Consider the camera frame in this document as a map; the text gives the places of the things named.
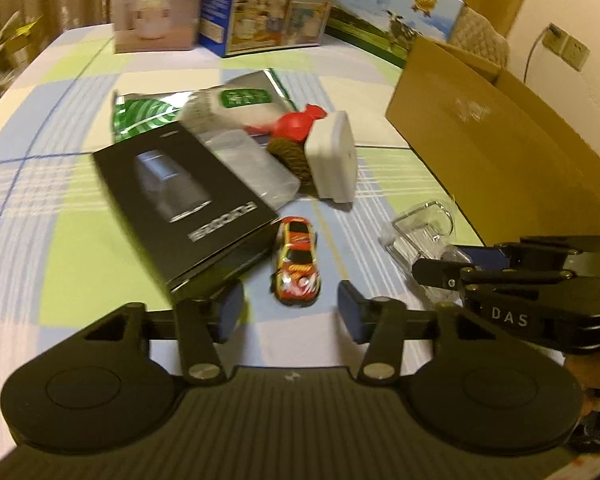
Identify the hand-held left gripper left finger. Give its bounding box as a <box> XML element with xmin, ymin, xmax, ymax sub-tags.
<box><xmin>82</xmin><ymin>280</ymin><xmax>245</xmax><ymax>387</ymax></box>

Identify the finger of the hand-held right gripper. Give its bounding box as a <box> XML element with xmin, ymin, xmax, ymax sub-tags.
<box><xmin>442</xmin><ymin>236</ymin><xmax>600</xmax><ymax>275</ymax></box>
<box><xmin>411</xmin><ymin>258</ymin><xmax>576</xmax><ymax>307</ymax></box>

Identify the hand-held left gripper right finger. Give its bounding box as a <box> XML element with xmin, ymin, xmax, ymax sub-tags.
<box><xmin>337</xmin><ymin>280</ymin><xmax>487</xmax><ymax>384</ymax></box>

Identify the clear plastic holder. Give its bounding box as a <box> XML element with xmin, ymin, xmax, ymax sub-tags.
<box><xmin>382</xmin><ymin>201</ymin><xmax>459</xmax><ymax>265</ymax></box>

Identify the red yellow toy car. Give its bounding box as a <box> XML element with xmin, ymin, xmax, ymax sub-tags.
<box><xmin>269</xmin><ymin>216</ymin><xmax>322</xmax><ymax>306</ymax></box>

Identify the cardboard box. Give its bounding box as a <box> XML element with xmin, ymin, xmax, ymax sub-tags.
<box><xmin>385</xmin><ymin>37</ymin><xmax>600</xmax><ymax>263</ymax></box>

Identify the red cat figurine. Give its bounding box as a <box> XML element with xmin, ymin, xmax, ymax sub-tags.
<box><xmin>270</xmin><ymin>104</ymin><xmax>332</xmax><ymax>147</ymax></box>

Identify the silver foil pouch green label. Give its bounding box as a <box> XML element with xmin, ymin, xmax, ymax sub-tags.
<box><xmin>177</xmin><ymin>67</ymin><xmax>299</xmax><ymax>135</ymax></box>

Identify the black product box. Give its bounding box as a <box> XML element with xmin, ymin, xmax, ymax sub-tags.
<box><xmin>92</xmin><ymin>127</ymin><xmax>281</xmax><ymax>294</ymax></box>

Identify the frosted clear plastic box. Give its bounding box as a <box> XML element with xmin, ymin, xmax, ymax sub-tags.
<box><xmin>195</xmin><ymin>129</ymin><xmax>301</xmax><ymax>211</ymax></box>

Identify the white plastic box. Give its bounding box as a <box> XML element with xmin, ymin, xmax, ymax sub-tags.
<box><xmin>304</xmin><ymin>111</ymin><xmax>359</xmax><ymax>205</ymax></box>

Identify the brown ribbed round object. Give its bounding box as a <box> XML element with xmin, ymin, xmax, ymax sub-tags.
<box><xmin>266</xmin><ymin>135</ymin><xmax>321</xmax><ymax>197</ymax></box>

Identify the checked tablecloth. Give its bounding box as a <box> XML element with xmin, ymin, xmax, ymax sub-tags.
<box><xmin>0</xmin><ymin>22</ymin><xmax>566</xmax><ymax>411</ymax></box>

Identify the green spiral print pouch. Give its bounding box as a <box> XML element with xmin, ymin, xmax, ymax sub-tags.
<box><xmin>111</xmin><ymin>91</ymin><xmax>197</xmax><ymax>144</ymax></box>

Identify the cow print milk box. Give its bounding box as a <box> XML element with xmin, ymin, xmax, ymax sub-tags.
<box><xmin>325</xmin><ymin>0</ymin><xmax>467</xmax><ymax>69</ymax></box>

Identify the blue milk carton box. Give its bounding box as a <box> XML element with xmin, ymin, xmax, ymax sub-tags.
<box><xmin>200</xmin><ymin>0</ymin><xmax>343</xmax><ymax>59</ymax></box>

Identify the humidifier product box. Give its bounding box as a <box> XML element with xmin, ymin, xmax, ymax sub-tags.
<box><xmin>111</xmin><ymin>0</ymin><xmax>206</xmax><ymax>54</ymax></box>

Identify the white wall socket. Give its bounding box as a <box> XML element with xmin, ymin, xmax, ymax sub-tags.
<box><xmin>542</xmin><ymin>22</ymin><xmax>592</xmax><ymax>72</ymax></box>

